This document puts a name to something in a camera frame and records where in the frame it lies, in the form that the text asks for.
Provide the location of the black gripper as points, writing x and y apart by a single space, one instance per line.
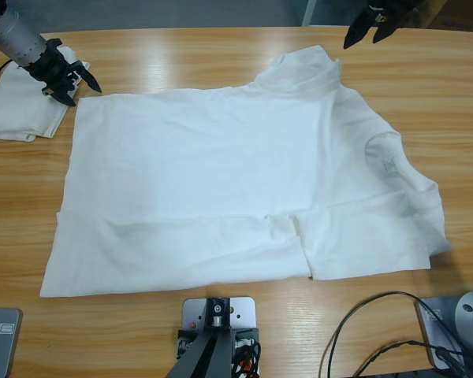
53 67
394 10

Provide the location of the white T-shirt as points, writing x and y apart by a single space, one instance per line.
19 110
220 177

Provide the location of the white metal table leg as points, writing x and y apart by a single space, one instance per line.
309 13

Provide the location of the brown cardboard box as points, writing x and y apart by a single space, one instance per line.
449 15

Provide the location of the grey base plate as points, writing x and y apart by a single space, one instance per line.
433 327
2 342

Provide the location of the white block with dark post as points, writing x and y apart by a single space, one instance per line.
242 311

